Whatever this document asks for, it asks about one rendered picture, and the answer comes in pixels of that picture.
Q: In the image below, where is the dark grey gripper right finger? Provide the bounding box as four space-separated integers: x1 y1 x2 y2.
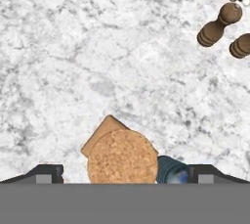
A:
187 163 250 185

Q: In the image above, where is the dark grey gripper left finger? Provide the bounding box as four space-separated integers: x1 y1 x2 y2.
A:
0 163 64 185

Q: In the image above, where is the blue ribbed plastic bottle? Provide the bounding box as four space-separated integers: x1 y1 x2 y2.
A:
156 155 191 185

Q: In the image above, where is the cork-stoppered brown bottle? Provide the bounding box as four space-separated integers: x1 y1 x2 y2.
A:
80 113 160 185

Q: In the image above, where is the brown wooden salt shaker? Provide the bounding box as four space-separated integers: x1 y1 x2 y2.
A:
229 32 250 60

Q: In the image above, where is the brown wooden pepper mill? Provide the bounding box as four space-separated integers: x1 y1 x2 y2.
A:
196 2 244 48

